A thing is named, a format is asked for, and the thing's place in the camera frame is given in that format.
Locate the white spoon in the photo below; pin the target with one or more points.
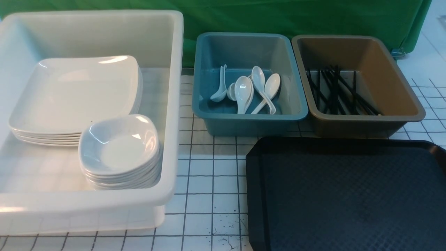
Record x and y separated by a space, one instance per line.
244 93
231 92
258 79
271 87
222 90

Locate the large white square plate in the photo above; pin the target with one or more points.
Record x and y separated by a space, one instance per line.
66 95

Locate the teal plastic bin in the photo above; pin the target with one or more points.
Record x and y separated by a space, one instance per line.
233 55

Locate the stack of white bowls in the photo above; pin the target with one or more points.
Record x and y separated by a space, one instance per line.
121 153

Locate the black serving tray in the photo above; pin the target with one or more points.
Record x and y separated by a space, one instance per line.
327 194

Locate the black chopsticks pile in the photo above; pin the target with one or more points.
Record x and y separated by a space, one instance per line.
337 93

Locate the large white plastic tub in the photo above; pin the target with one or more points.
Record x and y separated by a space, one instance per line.
43 190

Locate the brown plastic bin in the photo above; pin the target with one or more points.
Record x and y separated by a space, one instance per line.
381 82

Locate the stack of white plates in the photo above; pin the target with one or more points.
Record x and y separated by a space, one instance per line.
73 138

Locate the metal clip on cloth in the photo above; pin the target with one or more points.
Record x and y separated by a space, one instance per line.
398 53

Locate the green cloth backdrop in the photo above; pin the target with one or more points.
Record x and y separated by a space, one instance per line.
397 23

